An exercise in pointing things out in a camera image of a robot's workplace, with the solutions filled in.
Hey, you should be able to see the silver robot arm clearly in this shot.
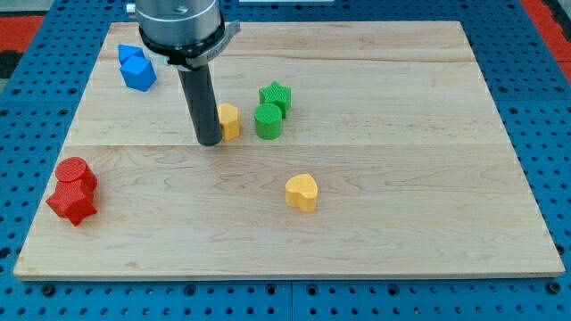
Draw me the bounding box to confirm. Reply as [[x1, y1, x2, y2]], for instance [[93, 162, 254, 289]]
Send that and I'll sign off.
[[126, 0, 241, 71]]

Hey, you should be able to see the blue cube block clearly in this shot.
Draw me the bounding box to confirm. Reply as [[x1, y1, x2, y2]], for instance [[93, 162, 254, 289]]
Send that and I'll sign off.
[[120, 56, 156, 92]]

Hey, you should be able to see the blue triangle block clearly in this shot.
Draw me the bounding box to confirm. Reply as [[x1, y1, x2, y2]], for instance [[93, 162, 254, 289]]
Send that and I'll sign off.
[[118, 44, 145, 65]]

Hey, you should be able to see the yellow heart block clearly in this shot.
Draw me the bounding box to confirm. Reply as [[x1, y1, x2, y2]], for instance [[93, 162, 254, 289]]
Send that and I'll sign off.
[[285, 173, 319, 213]]

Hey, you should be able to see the green cylinder block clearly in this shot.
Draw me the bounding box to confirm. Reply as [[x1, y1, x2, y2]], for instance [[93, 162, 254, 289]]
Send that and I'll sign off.
[[254, 103, 283, 140]]

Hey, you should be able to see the light wooden board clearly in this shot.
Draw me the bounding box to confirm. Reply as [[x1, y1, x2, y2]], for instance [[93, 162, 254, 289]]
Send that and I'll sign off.
[[13, 21, 565, 281]]

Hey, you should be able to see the green star block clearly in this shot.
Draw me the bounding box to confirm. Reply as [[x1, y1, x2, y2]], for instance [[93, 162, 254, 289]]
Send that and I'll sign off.
[[259, 81, 292, 119]]

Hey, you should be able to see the yellow hexagon block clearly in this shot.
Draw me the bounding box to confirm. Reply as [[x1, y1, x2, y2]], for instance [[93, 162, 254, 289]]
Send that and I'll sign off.
[[218, 103, 240, 141]]

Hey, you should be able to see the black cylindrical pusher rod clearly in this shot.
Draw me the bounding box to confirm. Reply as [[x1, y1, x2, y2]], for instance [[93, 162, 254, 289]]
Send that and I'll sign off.
[[178, 64, 222, 146]]

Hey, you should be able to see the red cylinder block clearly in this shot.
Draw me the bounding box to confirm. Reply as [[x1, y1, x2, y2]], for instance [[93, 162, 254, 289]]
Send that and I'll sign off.
[[55, 157, 98, 190]]

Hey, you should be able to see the red star block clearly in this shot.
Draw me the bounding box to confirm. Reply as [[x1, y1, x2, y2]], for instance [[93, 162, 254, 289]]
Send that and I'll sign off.
[[46, 180, 97, 226]]

